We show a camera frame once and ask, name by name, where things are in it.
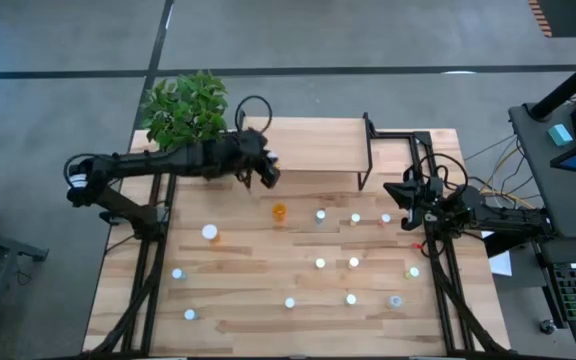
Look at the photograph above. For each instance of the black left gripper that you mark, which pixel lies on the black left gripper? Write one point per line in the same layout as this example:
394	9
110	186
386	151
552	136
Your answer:
248	150

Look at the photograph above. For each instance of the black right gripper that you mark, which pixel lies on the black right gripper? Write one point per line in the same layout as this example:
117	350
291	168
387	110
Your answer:
425	200

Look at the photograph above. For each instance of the pale blue bottle white cap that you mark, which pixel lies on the pale blue bottle white cap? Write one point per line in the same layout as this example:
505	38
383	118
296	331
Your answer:
320	216

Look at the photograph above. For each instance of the large orange bottle white cap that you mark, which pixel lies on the large orange bottle white cap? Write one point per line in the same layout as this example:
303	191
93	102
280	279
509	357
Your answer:
210	231

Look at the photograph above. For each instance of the clear yellowish bottle white cap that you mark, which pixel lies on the clear yellowish bottle white cap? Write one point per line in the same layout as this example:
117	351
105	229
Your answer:
351	299

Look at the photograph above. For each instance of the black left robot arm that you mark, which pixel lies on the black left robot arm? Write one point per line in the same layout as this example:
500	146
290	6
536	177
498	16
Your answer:
143	162

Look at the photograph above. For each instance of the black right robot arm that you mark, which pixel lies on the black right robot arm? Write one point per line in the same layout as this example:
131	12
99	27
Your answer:
508	220

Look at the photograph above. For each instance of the wooden shelf black metal legs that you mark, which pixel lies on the wooden shelf black metal legs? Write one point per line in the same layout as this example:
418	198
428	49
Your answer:
318	145

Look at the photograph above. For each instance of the green plant in black pot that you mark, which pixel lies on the green plant in black pot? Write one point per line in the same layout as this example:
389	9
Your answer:
183	110

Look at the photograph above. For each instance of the black desk support beam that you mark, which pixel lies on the black desk support beam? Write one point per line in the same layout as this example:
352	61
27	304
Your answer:
503	246

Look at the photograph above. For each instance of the white paper sheet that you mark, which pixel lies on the white paper sheet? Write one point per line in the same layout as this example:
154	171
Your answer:
503	265

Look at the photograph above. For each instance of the grey workstation desk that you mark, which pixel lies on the grey workstation desk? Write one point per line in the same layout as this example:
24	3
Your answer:
543	190

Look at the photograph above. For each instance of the black table clamp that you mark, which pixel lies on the black table clamp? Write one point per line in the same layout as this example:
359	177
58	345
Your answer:
110	218

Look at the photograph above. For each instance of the teal small box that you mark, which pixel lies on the teal small box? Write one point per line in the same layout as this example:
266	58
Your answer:
560	135

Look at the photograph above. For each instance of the black caster wheel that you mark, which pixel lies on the black caster wheel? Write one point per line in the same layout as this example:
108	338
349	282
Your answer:
547	326

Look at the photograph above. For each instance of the black diagonal pole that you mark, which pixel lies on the black diagonal pole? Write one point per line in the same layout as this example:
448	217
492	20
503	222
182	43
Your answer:
568	87

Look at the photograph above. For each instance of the black mat striped edges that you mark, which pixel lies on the black mat striped edges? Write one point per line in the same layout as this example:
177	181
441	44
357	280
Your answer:
568	17

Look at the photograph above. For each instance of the grey metal stand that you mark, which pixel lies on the grey metal stand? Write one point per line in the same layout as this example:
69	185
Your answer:
3	242

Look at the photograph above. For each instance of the black aluminium table frame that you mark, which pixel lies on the black aluminium table frame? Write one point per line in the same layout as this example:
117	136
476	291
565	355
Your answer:
159	260
443	310

